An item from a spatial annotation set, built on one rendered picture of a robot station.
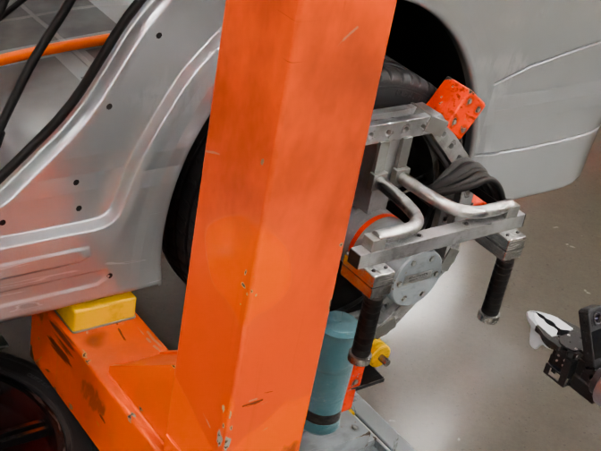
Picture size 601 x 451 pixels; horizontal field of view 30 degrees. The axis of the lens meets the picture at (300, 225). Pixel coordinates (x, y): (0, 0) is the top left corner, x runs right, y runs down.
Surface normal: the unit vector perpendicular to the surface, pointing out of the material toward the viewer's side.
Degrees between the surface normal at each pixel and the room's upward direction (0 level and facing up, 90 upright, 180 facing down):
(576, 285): 0
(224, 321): 90
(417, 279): 90
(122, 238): 90
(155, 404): 90
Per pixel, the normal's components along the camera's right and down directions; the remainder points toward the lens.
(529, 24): 0.58, 0.49
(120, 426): -0.80, 0.18
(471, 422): 0.16, -0.85
